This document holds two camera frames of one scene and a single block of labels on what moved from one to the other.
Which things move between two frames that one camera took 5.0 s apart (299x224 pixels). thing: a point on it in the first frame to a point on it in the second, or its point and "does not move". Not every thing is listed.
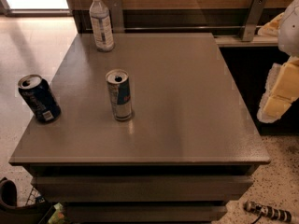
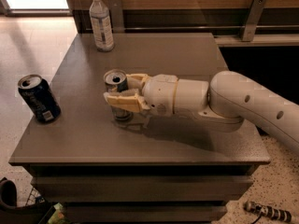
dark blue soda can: (38, 94) does not move
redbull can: (119, 85) does not move
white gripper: (290, 28) to (160, 92)
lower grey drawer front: (139, 214) does not move
